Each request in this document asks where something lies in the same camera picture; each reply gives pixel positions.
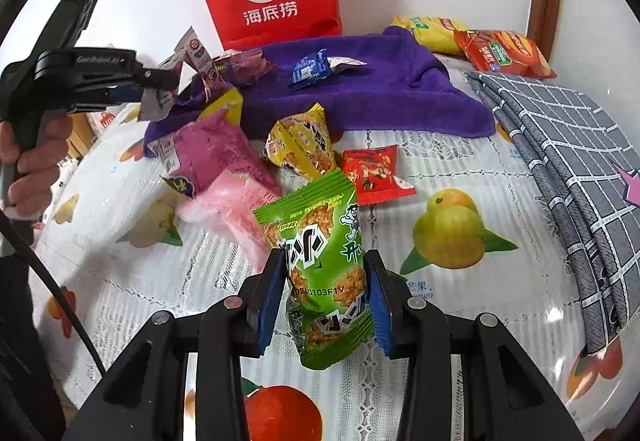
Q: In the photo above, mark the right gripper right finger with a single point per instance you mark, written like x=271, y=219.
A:
x=505, y=395

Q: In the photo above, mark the small red snack packet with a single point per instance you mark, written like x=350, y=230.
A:
x=373, y=172

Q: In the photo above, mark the pale pink peach packet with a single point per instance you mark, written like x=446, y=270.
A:
x=226, y=208

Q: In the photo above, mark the yellow chip bag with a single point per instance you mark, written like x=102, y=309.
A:
x=435, y=33

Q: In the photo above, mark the small blue snack packet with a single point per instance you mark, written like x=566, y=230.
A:
x=310, y=69

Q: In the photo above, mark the grey checked cloth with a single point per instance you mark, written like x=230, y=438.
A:
x=588, y=174

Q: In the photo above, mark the yellow triangular snack packet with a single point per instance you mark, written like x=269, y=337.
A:
x=301, y=143

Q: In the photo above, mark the small pink candy wrapper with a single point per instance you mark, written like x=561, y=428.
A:
x=339, y=64

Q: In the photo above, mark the wooden bedside table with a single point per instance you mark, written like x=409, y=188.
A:
x=82, y=138

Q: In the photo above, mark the red chip bag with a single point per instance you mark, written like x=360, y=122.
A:
x=503, y=51

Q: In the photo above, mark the green snack packet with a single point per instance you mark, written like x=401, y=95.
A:
x=318, y=229

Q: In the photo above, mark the white red snack packet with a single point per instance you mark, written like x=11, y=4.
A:
x=157, y=101

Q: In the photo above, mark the purple towel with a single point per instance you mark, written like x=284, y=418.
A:
x=399, y=85

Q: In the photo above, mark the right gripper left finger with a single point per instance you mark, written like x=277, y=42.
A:
x=141, y=396

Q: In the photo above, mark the left hand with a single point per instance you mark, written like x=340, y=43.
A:
x=31, y=194

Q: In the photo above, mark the magenta snack bag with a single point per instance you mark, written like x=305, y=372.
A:
x=196, y=154

